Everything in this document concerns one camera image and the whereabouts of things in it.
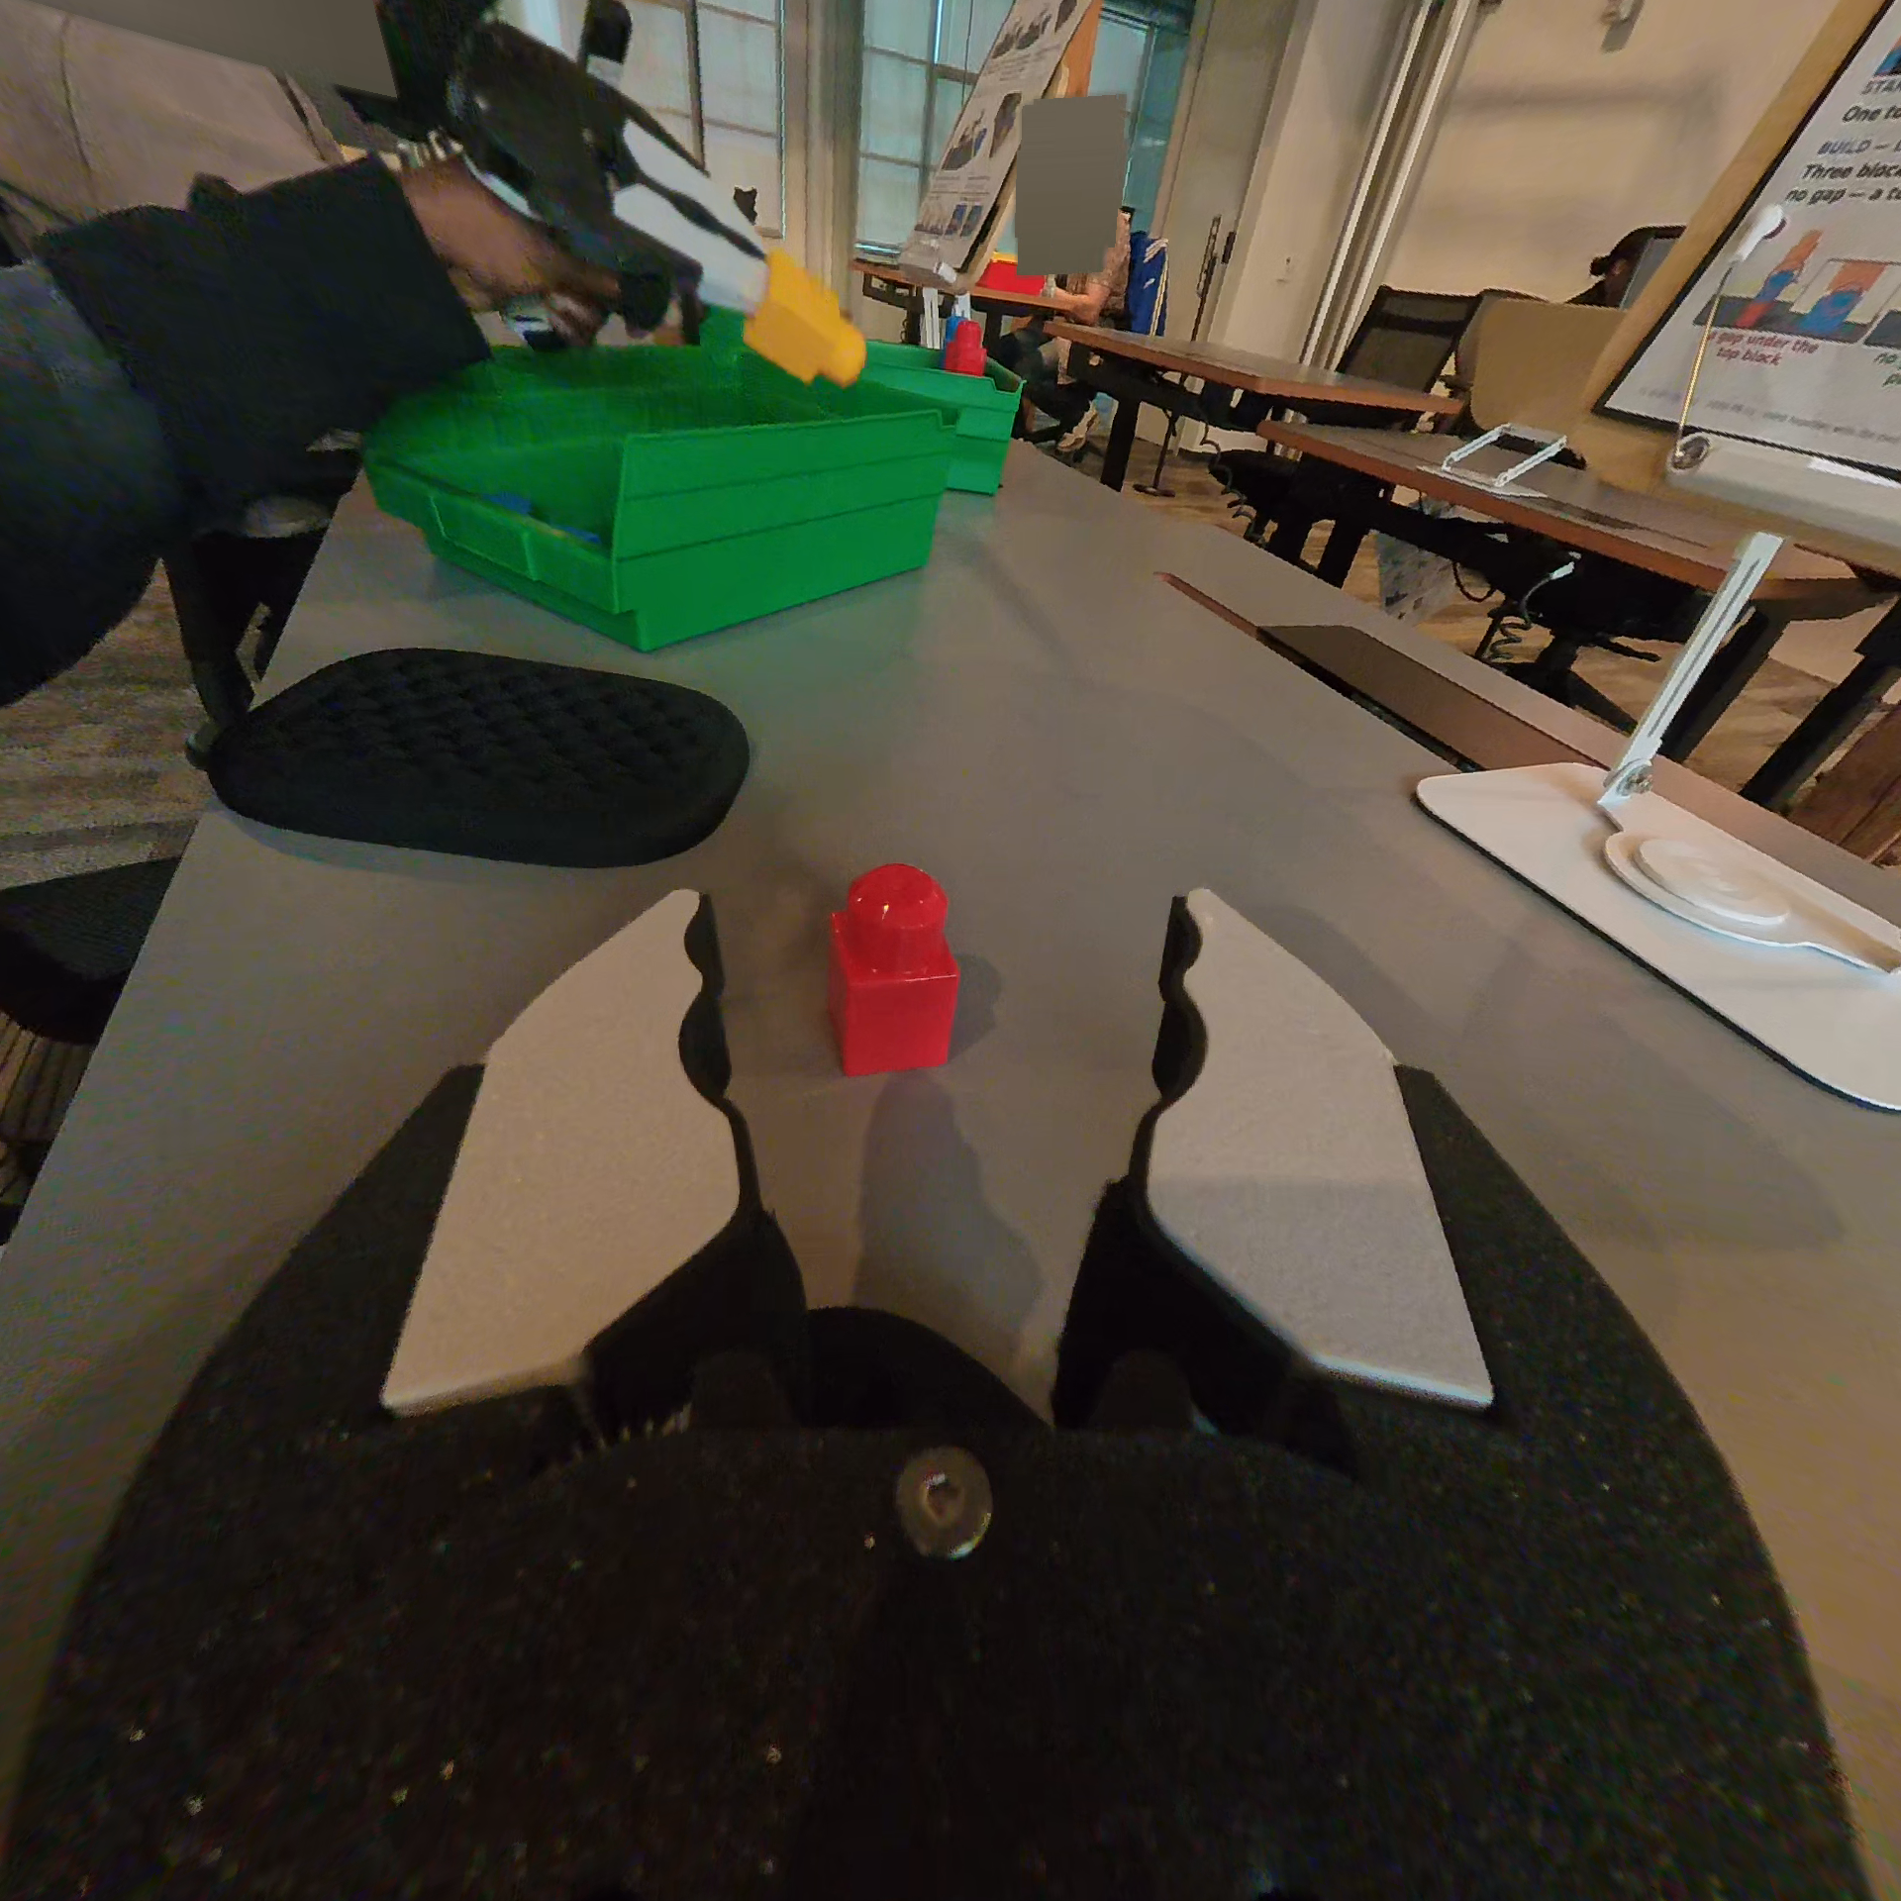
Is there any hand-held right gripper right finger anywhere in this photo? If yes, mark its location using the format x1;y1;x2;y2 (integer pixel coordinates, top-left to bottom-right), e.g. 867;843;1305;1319
1136;889;1496;1409

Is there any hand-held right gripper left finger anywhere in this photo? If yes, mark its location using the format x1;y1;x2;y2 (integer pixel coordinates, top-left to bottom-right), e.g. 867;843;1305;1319
382;889;766;1416

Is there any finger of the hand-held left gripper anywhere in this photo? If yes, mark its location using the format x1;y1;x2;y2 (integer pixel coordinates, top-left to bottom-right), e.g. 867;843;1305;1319
602;206;781;318
613;124;766;240

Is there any yellow mega block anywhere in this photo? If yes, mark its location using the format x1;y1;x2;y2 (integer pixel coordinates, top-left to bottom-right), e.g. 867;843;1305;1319
742;251;869;390

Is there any green plastic bin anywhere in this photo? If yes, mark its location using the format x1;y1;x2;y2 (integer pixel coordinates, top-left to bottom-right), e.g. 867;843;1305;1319
362;344;957;656
855;334;1027;497

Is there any person's left forearm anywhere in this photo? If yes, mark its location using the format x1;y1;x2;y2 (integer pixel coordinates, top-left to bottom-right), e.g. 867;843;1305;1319
0;156;498;711

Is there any person's left hand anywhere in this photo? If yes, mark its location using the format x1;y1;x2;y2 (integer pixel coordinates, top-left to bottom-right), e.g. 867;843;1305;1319
394;156;628;353

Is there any instruction sign board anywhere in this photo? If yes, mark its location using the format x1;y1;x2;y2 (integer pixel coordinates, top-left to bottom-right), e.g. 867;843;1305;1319
914;0;1106;278
1596;0;1901;492

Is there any grey upholstered seat back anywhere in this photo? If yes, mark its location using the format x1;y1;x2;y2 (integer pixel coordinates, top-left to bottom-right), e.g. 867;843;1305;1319
0;0;365;225

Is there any black honeycomb mat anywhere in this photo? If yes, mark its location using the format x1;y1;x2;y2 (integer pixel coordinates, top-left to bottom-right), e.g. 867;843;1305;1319
207;647;751;869

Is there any wooden top office desk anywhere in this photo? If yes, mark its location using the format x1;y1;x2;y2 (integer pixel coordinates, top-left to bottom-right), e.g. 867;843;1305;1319
1260;419;1901;812
1046;319;1466;492

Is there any black office chair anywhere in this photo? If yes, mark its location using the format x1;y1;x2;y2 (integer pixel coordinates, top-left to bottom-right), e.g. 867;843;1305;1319
1464;551;1666;699
1345;285;1486;394

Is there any clear acrylic stand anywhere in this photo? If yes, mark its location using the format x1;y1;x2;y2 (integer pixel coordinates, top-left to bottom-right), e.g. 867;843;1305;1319
1438;422;1571;487

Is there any tan board panel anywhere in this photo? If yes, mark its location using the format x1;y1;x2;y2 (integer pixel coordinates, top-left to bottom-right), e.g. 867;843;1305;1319
1464;294;1635;433

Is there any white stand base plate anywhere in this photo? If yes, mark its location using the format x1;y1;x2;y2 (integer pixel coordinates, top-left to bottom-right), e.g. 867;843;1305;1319
1418;534;1901;1114

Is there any table cable slot cover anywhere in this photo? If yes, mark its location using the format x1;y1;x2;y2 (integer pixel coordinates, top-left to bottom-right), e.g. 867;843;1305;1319
1160;572;1613;774

